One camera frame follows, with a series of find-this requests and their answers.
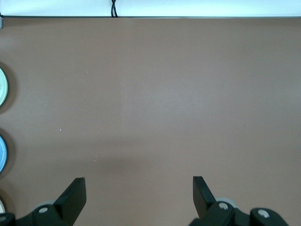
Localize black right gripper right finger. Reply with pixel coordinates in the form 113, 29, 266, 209
189, 176, 291, 226

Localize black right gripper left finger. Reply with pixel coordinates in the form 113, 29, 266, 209
0, 177, 87, 226

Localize blue plate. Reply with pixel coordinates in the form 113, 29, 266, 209
0, 136, 8, 173

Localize light green plate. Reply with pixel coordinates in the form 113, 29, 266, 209
0, 67, 9, 106

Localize black cable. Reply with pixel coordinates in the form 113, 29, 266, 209
111, 0, 119, 18

